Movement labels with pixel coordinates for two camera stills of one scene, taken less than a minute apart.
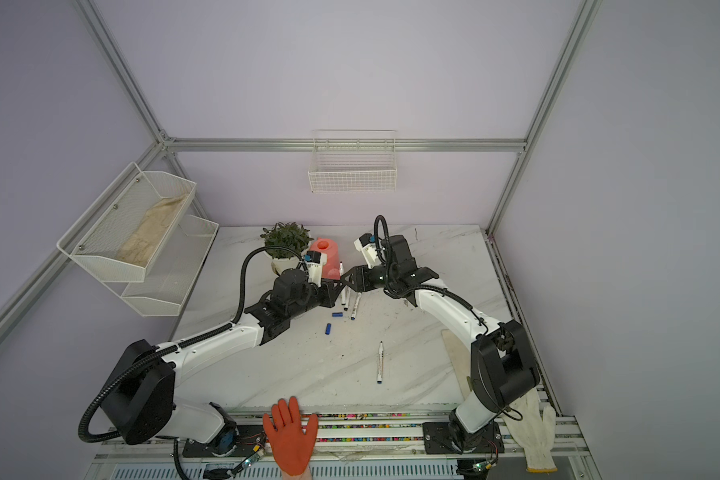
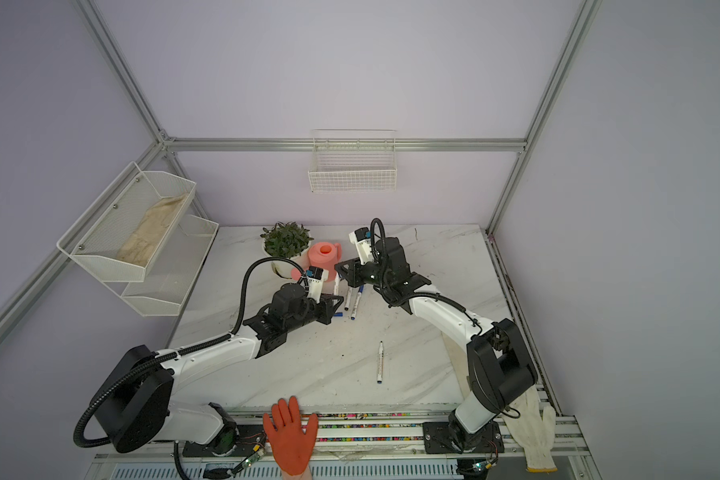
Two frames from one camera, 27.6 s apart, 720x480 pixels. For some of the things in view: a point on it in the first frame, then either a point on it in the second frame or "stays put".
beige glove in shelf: (153, 229) stays put
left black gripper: (330, 293) -> (325, 304)
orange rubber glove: (292, 447) stays put
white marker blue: (353, 316) stays put
